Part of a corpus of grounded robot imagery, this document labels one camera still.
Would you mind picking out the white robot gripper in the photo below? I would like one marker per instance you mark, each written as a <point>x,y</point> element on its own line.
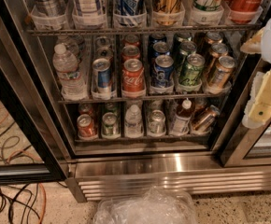
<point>258,111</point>

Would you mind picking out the orange soda can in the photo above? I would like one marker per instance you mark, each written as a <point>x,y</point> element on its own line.
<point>221,71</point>
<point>210,38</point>
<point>215,51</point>

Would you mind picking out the tipped bronze can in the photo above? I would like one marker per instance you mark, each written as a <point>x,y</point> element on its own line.
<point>204,120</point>

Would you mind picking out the top shelf red cola can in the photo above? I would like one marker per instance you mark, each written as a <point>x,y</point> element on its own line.
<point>242,11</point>

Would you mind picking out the front green soda can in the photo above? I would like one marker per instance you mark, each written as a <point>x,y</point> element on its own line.
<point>191,70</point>

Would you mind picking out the green soda can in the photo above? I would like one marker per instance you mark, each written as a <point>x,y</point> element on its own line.
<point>184,50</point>
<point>178,38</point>
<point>191,70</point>

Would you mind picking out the middle green soda can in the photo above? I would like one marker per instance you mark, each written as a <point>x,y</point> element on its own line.
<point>184,50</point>

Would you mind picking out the rear green soda can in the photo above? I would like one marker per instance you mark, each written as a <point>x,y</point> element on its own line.
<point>178,38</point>

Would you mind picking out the bottom shelf juice bottle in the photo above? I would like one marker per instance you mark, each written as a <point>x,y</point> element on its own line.
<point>181,119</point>

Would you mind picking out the front blue soda can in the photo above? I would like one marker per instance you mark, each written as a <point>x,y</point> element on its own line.
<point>162,71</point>

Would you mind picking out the blue soda can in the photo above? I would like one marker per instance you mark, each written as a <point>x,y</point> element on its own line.
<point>157,37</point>
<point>162,71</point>
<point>159,48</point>

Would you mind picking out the middle blue soda can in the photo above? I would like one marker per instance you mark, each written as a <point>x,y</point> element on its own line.
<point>159,48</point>

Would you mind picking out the rear blue soda can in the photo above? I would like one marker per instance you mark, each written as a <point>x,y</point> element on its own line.
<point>157,37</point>

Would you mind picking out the top shelf gold can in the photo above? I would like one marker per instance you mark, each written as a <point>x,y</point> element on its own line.
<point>165,8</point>

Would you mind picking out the bottom shelf silver can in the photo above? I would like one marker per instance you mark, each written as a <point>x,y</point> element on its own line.
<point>156,121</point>

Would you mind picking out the stainless steel fridge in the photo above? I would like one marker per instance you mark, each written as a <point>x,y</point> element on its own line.
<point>94,170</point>

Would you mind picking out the front red cola can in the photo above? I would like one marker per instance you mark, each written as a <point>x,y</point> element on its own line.
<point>133,75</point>

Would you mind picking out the middle red cola can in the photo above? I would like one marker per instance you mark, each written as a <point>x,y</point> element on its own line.
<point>130,52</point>

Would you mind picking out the rear red cola can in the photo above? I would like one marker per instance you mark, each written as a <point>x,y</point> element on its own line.
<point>131,40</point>

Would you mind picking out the bottom shelf water bottle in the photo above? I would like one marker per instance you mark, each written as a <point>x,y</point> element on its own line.
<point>133,126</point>

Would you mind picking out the middle silver can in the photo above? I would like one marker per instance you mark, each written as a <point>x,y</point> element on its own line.
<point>104,52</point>

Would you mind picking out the front blue silver can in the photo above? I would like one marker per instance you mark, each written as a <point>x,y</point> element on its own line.
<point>102,75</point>

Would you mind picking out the bottom shelf green can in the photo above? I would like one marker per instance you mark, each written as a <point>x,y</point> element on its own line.
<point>110,124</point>

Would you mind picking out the rear silver can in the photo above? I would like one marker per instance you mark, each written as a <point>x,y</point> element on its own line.
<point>102,42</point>

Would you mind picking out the bottom shelf red can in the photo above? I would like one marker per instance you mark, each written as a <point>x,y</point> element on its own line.
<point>86,126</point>

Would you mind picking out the glass fridge door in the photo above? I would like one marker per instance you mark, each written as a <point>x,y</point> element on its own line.
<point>11,115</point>

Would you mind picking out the clear plastic bag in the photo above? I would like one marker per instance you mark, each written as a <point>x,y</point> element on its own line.
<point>155,206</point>

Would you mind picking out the rear clear water bottle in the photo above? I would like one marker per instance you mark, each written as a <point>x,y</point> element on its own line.
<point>72,45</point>

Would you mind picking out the clear water bottle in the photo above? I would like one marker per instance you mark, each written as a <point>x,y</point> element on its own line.
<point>72,45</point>
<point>68,71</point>

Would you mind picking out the front clear water bottle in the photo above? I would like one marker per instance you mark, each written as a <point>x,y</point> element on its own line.
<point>68,71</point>

